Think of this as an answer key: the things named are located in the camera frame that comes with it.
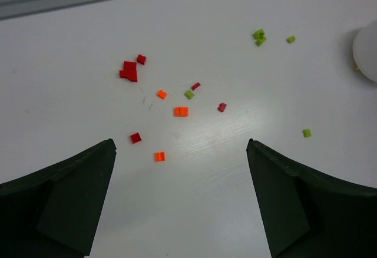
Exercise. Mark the lime green lego upper left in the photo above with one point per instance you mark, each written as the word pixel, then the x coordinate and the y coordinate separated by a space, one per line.
pixel 189 94

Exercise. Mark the lime green lego far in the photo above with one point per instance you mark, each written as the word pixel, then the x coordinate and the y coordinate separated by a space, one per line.
pixel 291 39

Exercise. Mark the lime green lego pair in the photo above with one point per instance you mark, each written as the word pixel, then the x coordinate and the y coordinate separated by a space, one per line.
pixel 259 37

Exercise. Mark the lime green lego middle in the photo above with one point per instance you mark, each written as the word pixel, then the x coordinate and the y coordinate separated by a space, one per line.
pixel 307 133

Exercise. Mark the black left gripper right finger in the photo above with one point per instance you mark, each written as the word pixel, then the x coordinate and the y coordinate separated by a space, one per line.
pixel 307 213

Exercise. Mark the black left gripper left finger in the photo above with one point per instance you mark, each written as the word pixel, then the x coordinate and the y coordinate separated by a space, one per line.
pixel 54 212

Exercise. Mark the small orange lego upper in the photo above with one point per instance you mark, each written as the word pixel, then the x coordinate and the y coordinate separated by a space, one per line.
pixel 162 94

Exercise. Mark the dark red small lego upper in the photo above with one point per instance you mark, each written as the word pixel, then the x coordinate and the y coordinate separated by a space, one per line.
pixel 195 86

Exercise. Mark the dark red square lego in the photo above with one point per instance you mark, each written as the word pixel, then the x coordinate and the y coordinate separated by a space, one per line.
pixel 135 138

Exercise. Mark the dark red lego upper right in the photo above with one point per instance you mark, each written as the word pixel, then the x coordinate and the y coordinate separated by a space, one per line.
pixel 222 106

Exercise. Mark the orange two-by-two lego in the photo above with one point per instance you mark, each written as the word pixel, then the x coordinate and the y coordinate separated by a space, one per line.
pixel 181 112

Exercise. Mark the white divided bowl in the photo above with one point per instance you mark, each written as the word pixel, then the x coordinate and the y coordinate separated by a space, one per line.
pixel 364 51

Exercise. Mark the red lego cluster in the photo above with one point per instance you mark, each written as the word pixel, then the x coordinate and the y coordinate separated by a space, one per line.
pixel 129 69

